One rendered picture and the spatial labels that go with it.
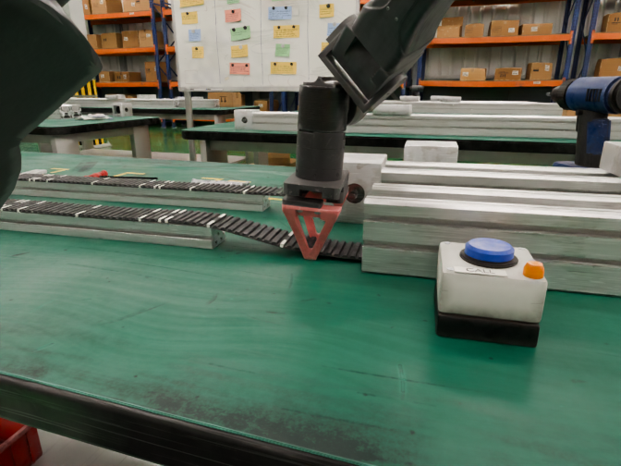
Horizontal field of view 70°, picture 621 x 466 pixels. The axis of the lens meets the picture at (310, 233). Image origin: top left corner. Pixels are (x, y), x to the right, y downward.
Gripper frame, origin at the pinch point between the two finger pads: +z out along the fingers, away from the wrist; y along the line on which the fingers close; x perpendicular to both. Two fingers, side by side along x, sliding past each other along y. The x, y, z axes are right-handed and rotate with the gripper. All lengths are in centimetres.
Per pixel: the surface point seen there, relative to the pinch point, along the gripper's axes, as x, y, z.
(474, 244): -16.3, -14.6, -7.9
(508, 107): -94, 328, -1
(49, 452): 58, 11, 61
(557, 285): -26.7, -6.9, -1.8
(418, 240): -12.3, -6.0, -4.5
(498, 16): -195, 1033, -146
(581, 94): -39, 36, -20
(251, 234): 7.8, -1.7, -1.1
